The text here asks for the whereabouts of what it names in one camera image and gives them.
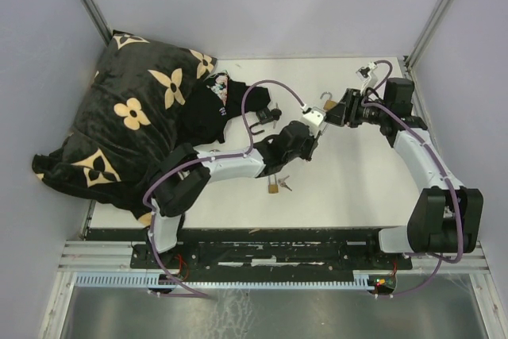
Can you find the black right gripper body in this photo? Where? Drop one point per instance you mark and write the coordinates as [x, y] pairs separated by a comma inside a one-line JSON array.
[[359, 113]]

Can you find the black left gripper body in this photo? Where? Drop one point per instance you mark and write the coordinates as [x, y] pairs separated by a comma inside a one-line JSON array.
[[308, 147]]

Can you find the small padlock key bunch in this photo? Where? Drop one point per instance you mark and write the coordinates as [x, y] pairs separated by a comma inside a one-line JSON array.
[[282, 182]]

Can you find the small brass padlock long shackle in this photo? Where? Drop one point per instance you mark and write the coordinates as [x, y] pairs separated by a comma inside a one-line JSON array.
[[273, 187]]

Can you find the medium brass padlock long shackle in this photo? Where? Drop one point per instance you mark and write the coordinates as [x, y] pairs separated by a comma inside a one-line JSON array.
[[322, 130]]

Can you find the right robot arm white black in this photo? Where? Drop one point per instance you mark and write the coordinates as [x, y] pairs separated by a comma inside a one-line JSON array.
[[445, 220]]

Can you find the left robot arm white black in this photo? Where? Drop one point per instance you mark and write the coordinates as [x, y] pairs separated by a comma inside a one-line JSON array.
[[181, 178]]

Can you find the brass padlock far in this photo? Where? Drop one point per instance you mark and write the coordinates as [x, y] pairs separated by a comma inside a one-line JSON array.
[[329, 102]]

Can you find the black padlock with keys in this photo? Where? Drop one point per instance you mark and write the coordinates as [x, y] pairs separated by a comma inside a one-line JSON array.
[[266, 116]]

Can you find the black printed garment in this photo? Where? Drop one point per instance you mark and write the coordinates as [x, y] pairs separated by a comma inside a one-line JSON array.
[[204, 116]]

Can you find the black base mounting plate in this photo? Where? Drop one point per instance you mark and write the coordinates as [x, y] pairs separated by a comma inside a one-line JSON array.
[[314, 254]]

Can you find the black floral pillow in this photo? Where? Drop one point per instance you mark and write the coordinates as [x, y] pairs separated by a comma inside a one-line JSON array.
[[126, 123]]

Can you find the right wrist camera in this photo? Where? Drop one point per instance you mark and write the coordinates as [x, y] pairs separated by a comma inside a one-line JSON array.
[[367, 76]]

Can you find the right aluminium corner post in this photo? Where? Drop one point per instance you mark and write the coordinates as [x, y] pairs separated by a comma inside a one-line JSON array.
[[437, 15]]

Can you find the light blue cable duct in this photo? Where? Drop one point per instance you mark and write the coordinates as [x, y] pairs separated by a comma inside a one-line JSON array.
[[159, 282]]

